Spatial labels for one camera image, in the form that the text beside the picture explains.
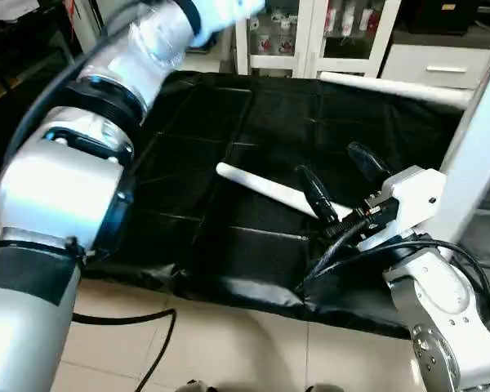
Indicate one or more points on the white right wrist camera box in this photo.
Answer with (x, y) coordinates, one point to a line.
(408, 204)

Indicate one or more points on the white plastic table leg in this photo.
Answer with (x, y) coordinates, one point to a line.
(400, 88)
(269, 189)

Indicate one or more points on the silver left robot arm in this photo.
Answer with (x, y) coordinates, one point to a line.
(82, 180)

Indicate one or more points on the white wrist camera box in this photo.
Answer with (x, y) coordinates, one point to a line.
(408, 204)
(233, 8)

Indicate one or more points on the black work mat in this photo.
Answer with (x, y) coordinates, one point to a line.
(253, 147)

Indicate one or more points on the white glass-door cabinet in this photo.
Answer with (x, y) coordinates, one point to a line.
(310, 37)

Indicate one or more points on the white plastic table top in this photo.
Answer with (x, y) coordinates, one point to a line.
(478, 155)

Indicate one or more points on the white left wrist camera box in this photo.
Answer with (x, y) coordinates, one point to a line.
(233, 8)

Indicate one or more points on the white drawer unit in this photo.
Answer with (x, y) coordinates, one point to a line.
(445, 65)

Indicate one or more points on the black box with yellow label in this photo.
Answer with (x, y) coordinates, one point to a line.
(449, 15)

